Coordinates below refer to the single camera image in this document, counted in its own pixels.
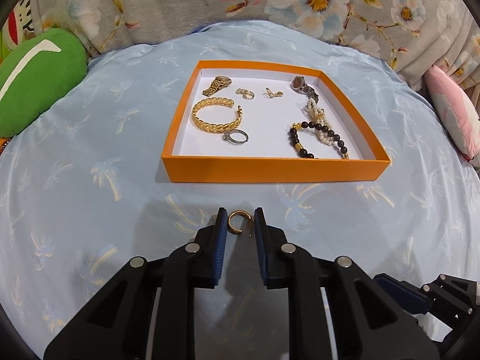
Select green plush pillow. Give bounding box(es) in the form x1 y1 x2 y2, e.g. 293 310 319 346
1 28 87 138

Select pink cartoon pillow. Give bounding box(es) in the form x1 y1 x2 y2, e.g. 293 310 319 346
424 65 479 161

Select silver ring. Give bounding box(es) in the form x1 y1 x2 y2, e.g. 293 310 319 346
222 128 250 146

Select black bead bracelet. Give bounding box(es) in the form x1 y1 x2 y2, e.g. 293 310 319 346
288 120 351 160

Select orange green cartoon sheet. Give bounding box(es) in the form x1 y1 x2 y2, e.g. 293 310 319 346
1 0 35 62

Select silver wristwatch blue dial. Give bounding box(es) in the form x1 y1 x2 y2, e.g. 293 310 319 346
290 76 319 103

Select orange cardboard box tray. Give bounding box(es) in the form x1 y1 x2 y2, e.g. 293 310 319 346
161 60 391 184

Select grey floral blanket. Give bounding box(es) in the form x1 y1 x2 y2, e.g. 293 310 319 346
31 0 479 90

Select white pearl bracelet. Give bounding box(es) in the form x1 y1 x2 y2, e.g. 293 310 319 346
304 98 337 147

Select small gold wristwatch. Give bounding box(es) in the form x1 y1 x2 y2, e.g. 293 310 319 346
202 76 232 97

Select gold chain bracelet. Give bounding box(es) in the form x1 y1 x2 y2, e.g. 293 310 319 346
191 97 243 134

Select gold pearl earring pair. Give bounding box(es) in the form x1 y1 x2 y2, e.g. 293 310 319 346
235 88 255 100

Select light blue palm bedsheet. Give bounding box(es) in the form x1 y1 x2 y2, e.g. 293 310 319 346
1 21 479 355

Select gold hoop earring pair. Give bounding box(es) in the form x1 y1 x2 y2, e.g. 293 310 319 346
263 88 284 99

